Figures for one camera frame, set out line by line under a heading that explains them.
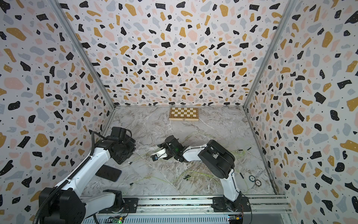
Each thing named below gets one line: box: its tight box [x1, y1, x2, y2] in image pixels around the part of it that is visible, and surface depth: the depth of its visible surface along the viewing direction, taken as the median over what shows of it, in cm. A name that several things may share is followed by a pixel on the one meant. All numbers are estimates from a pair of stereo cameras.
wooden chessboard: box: [168, 107, 200, 122], surface depth 115 cm
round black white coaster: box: [248, 175, 256, 182], surface depth 85 cm
